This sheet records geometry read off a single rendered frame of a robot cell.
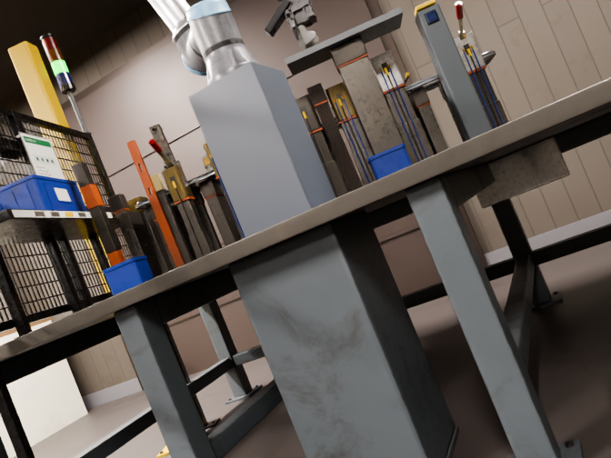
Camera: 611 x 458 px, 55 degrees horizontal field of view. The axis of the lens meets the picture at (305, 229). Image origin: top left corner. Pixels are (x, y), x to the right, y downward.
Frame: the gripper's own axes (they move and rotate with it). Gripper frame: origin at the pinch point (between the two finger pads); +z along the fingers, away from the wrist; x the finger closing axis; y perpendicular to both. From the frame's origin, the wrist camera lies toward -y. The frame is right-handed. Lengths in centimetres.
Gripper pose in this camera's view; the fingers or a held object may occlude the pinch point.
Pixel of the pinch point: (305, 54)
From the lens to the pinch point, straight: 189.2
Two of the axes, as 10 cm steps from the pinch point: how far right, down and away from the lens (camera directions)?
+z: 3.8, 9.2, -0.3
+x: 2.1, -0.6, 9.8
